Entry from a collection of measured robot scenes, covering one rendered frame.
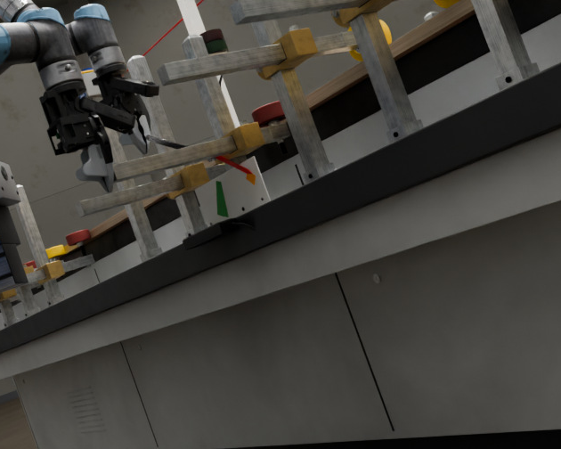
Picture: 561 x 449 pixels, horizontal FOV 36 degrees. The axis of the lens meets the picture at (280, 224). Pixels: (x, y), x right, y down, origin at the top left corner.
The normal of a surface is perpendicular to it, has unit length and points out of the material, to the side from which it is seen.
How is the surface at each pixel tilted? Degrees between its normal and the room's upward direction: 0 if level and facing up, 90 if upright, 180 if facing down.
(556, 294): 90
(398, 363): 90
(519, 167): 90
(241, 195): 90
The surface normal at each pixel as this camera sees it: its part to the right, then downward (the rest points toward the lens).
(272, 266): -0.76, 0.25
